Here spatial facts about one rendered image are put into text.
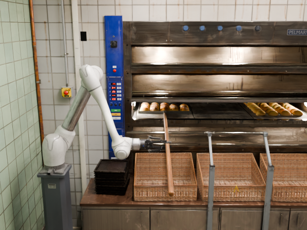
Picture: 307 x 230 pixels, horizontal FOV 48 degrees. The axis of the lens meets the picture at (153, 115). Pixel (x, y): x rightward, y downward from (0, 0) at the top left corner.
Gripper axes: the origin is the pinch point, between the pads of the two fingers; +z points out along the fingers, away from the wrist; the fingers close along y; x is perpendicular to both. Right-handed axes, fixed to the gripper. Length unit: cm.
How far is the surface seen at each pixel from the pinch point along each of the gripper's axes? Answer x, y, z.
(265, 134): -37, 3, 86
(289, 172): -66, 52, 122
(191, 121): -76, 3, 26
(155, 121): -76, 3, -9
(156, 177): -66, 57, -8
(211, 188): -16, 44, 38
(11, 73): -24, -50, -122
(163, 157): -71, 39, -1
